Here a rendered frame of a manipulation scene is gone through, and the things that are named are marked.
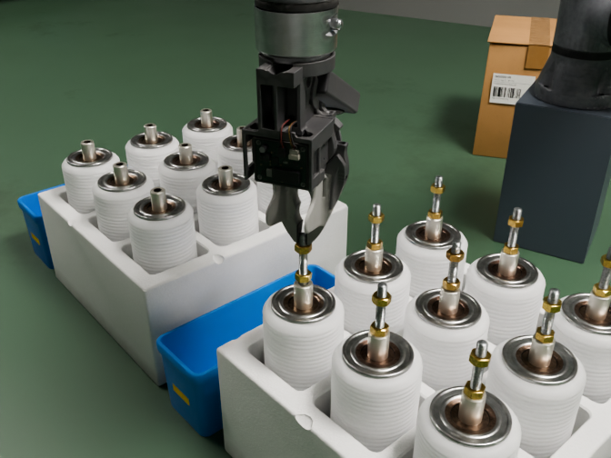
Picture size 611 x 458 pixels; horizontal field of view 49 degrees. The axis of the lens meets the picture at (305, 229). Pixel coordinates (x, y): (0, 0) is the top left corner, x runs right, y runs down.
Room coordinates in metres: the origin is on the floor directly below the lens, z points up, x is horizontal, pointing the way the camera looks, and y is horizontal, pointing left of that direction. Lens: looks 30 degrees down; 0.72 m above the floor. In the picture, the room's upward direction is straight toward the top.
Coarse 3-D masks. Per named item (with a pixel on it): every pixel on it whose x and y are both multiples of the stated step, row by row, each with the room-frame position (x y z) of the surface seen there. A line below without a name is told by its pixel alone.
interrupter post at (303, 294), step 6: (294, 282) 0.63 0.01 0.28; (312, 282) 0.63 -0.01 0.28; (294, 288) 0.63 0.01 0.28; (300, 288) 0.62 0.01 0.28; (306, 288) 0.62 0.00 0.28; (312, 288) 0.63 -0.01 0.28; (294, 294) 0.63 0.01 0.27; (300, 294) 0.62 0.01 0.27; (306, 294) 0.62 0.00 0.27; (312, 294) 0.63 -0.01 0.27; (294, 300) 0.63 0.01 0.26; (300, 300) 0.62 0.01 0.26; (306, 300) 0.62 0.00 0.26; (312, 300) 0.63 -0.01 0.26; (300, 306) 0.62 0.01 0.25; (306, 306) 0.62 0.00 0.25
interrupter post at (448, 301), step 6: (444, 288) 0.62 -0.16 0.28; (444, 294) 0.61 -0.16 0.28; (450, 294) 0.61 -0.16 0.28; (456, 294) 0.61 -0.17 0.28; (444, 300) 0.61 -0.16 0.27; (450, 300) 0.61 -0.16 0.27; (456, 300) 0.61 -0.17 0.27; (438, 306) 0.62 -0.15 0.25; (444, 306) 0.61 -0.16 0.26; (450, 306) 0.61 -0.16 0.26; (456, 306) 0.61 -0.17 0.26; (444, 312) 0.61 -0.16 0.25; (450, 312) 0.61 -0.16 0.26; (456, 312) 0.61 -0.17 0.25
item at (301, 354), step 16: (336, 304) 0.63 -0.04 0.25; (272, 320) 0.60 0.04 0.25; (336, 320) 0.61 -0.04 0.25; (272, 336) 0.60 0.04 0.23; (288, 336) 0.59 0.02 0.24; (304, 336) 0.58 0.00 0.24; (320, 336) 0.59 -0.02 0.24; (336, 336) 0.60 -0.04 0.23; (272, 352) 0.60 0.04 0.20; (288, 352) 0.59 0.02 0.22; (304, 352) 0.58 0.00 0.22; (320, 352) 0.59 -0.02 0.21; (272, 368) 0.60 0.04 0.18; (288, 368) 0.59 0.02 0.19; (304, 368) 0.58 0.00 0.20; (320, 368) 0.59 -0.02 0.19; (304, 384) 0.58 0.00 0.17
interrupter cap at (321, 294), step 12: (288, 288) 0.66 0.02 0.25; (324, 288) 0.66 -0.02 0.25; (276, 300) 0.63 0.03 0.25; (288, 300) 0.64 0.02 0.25; (324, 300) 0.63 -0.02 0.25; (276, 312) 0.61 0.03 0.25; (288, 312) 0.61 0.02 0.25; (300, 312) 0.61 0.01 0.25; (312, 312) 0.61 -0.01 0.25; (324, 312) 0.61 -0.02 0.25
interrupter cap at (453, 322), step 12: (420, 300) 0.63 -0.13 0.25; (432, 300) 0.63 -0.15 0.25; (468, 300) 0.63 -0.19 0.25; (420, 312) 0.61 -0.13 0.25; (432, 312) 0.61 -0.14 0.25; (468, 312) 0.61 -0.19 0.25; (480, 312) 0.61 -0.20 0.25; (432, 324) 0.59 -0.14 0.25; (444, 324) 0.59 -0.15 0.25; (456, 324) 0.59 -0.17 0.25; (468, 324) 0.59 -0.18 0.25
